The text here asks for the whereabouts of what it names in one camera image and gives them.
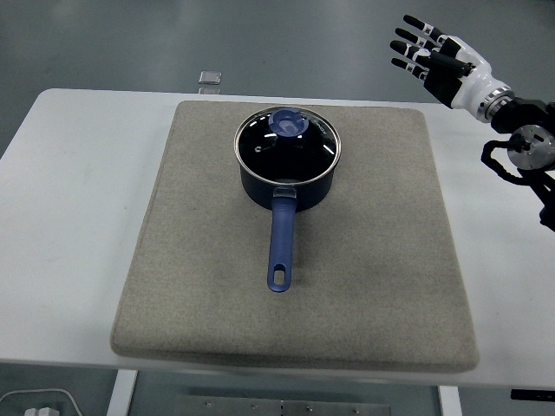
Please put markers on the white and black hand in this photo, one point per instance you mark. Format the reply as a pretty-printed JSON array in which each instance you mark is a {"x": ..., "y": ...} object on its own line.
[{"x": 472, "y": 76}]

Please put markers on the glass pot lid blue knob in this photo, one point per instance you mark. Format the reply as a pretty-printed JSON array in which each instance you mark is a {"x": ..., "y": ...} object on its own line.
[{"x": 288, "y": 143}]

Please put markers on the beige fabric mat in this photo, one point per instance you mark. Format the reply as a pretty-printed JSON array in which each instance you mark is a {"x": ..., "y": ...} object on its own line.
[{"x": 355, "y": 268}]

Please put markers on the dark blue saucepan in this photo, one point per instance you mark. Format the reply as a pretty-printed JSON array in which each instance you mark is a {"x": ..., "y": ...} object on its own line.
[{"x": 284, "y": 242}]

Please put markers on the silver floor socket plate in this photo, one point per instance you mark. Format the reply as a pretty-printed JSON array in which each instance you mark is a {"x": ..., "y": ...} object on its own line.
[{"x": 210, "y": 77}]

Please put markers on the black flat bar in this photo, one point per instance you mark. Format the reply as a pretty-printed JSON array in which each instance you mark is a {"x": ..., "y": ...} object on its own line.
[{"x": 533, "y": 394}]

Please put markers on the white table leg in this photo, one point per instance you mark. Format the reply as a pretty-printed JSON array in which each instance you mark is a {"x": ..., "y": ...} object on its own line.
[
  {"x": 450, "y": 401},
  {"x": 122, "y": 392}
]

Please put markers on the grey metal plate with screws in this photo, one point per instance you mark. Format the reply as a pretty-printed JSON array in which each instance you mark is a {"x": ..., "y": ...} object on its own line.
[{"x": 282, "y": 407}]

